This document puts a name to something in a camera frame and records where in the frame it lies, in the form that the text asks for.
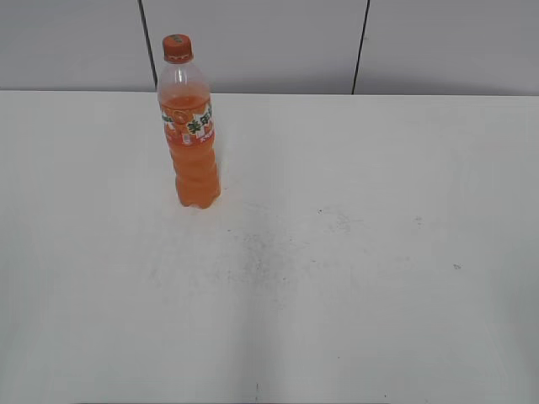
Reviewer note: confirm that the orange bottle cap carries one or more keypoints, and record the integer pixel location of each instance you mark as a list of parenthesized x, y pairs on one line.
[(177, 49)]

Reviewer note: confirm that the orange soda plastic bottle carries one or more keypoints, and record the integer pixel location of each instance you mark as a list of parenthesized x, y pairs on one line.
[(184, 98)]

